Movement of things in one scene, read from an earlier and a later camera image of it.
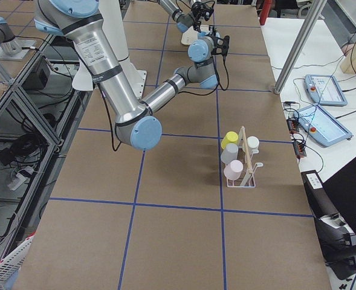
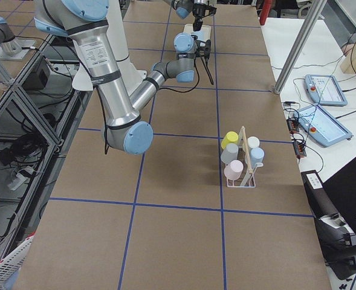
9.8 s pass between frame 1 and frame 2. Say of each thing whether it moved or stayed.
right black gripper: moved
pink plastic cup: stayed
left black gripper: stayed
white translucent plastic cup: stayed
